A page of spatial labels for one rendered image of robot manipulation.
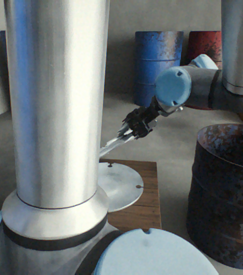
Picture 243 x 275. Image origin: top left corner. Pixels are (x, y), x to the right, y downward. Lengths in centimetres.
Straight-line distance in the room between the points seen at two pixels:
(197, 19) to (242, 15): 315
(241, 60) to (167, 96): 16
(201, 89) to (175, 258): 31
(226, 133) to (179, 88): 75
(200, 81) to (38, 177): 34
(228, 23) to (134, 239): 26
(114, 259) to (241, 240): 82
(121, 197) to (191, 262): 56
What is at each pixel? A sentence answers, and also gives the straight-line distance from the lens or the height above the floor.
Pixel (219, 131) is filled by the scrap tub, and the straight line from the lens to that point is 114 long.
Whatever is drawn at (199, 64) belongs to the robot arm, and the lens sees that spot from 55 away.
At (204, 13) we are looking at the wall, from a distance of 345.
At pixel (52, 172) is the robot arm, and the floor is 75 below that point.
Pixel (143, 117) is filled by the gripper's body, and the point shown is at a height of 65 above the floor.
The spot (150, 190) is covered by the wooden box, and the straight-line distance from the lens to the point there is 81.
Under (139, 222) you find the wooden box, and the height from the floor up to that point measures 35.
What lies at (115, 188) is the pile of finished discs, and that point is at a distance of 80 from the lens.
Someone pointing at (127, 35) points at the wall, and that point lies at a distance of 348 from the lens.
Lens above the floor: 86
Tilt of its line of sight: 27 degrees down
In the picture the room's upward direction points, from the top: straight up
